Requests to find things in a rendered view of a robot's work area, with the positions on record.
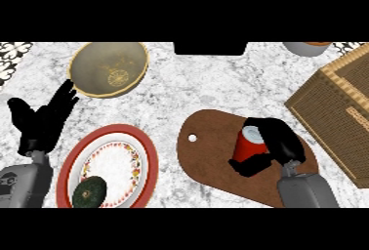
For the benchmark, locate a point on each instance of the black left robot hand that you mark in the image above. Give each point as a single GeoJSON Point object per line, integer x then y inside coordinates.
{"type": "Point", "coordinates": [40, 123]}

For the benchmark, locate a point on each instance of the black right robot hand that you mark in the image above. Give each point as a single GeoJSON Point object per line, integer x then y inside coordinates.
{"type": "Point", "coordinates": [283, 136]}

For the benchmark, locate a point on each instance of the red can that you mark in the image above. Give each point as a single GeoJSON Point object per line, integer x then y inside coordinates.
{"type": "Point", "coordinates": [249, 145]}

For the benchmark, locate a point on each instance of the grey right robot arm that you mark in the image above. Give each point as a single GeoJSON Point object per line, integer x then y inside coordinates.
{"type": "Point", "coordinates": [304, 192]}

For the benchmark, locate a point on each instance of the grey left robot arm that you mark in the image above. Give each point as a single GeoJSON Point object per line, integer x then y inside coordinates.
{"type": "Point", "coordinates": [24, 185]}

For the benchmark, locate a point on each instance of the brown wicker basket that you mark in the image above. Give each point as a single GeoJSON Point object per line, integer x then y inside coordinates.
{"type": "Point", "coordinates": [336, 110]}

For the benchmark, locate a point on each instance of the brown wooden cutting board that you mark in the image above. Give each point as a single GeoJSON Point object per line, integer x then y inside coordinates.
{"type": "Point", "coordinates": [211, 159]}

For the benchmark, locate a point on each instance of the red-rimmed white plate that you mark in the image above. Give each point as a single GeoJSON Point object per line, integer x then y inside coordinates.
{"type": "Point", "coordinates": [112, 162]}

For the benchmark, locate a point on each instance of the black and white patterned mat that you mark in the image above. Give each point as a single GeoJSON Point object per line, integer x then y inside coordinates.
{"type": "Point", "coordinates": [348, 47]}
{"type": "Point", "coordinates": [10, 62]}

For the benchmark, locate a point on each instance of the gold-rimmed beige bowl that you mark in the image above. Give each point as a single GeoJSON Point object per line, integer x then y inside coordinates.
{"type": "Point", "coordinates": [109, 69]}

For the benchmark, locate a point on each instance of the dark green round vegetable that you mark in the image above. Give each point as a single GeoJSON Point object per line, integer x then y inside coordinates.
{"type": "Point", "coordinates": [89, 192]}

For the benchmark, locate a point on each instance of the grey pot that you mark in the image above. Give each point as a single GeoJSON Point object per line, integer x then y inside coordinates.
{"type": "Point", "coordinates": [307, 49]}

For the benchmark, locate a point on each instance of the black appliance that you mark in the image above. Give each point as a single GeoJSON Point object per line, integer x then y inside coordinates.
{"type": "Point", "coordinates": [210, 48]}

